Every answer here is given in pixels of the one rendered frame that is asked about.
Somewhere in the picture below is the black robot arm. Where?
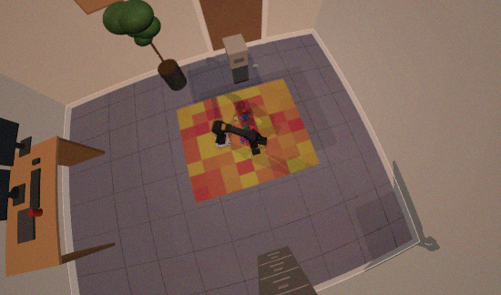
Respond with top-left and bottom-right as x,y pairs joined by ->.
211,120 -> 267,146

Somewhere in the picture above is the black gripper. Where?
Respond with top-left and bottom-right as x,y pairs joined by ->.
249,141 -> 261,156

